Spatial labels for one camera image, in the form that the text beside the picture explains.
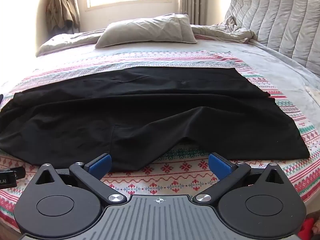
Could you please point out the black pants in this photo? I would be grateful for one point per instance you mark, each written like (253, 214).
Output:
(150, 105)

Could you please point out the quilted grey headboard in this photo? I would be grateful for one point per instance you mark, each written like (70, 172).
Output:
(282, 17)

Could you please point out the red object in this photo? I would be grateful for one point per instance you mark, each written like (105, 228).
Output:
(307, 228)

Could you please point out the hanging tan jacket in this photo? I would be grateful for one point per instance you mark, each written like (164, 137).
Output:
(58, 12)

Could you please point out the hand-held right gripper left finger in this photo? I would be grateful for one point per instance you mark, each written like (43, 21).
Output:
(102, 167)

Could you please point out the grey quilt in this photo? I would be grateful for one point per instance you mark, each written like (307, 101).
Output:
(65, 42)

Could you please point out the grey pillow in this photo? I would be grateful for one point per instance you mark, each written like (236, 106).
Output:
(145, 30)

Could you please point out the grey bed sheet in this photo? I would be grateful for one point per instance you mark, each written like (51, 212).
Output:
(275, 65)

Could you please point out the patterned bed blanket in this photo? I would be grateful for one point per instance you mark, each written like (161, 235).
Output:
(180, 171)

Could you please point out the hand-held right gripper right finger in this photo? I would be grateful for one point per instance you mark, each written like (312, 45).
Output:
(218, 167)

